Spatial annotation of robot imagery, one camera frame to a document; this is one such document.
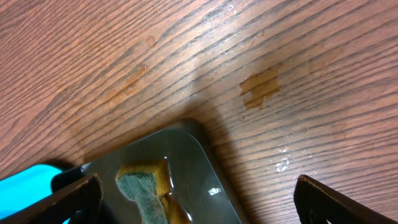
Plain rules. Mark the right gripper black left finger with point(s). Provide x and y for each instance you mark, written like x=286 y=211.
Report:
x=79 y=202

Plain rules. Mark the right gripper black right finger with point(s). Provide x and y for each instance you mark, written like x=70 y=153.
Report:
x=315 y=203

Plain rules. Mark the green yellow sponge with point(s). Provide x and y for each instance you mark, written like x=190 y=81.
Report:
x=148 y=184

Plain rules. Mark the teal plastic tray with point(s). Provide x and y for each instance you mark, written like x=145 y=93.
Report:
x=23 y=189

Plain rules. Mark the black water tray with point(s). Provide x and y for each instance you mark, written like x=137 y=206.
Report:
x=199 y=183

